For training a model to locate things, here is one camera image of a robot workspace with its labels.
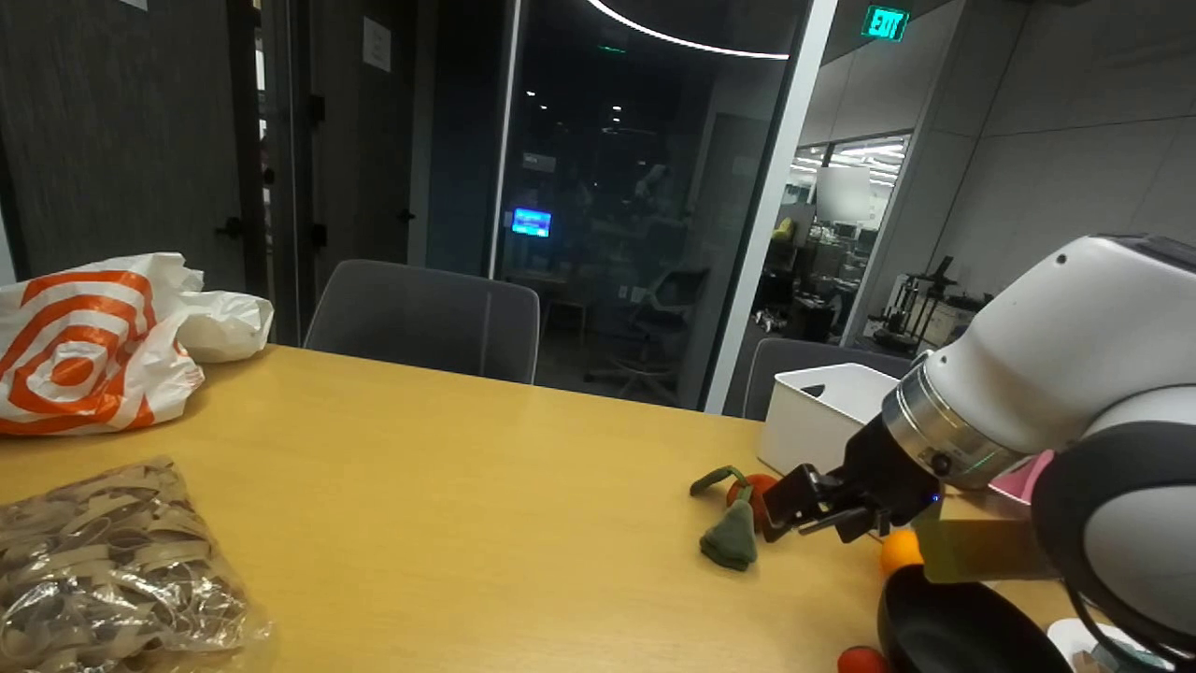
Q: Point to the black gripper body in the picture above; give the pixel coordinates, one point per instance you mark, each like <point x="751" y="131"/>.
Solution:
<point x="872" y="492"/>

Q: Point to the orange fruit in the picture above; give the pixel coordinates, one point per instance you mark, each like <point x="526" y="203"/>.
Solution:
<point x="900" y="551"/>

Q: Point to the red tomato plush toy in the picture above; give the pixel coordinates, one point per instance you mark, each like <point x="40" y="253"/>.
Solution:
<point x="730" y="542"/>

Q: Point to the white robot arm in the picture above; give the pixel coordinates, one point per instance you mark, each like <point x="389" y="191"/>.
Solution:
<point x="1088" y="359"/>

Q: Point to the black bowl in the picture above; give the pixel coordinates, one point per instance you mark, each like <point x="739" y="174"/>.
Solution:
<point x="958" y="628"/>

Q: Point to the white plastic bin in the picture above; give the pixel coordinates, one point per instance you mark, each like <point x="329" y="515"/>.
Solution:
<point x="814" y="412"/>

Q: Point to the pink cloth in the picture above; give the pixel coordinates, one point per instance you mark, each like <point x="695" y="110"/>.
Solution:
<point x="1017" y="483"/>

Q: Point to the white paper plate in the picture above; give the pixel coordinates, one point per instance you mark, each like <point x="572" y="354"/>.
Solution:
<point x="1083" y="647"/>

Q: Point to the blue lit screen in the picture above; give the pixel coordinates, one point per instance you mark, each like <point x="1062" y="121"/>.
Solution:
<point x="533" y="221"/>

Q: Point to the green exit sign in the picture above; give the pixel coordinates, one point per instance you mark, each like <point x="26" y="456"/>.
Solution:
<point x="885" y="22"/>

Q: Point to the grey chair left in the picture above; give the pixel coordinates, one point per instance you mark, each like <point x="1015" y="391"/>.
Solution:
<point x="429" y="320"/>

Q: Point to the clear bag of snacks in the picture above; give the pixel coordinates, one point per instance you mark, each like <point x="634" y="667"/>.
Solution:
<point x="116" y="572"/>

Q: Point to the orange white plastic bag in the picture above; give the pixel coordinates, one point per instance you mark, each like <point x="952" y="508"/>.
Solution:
<point x="116" y="345"/>

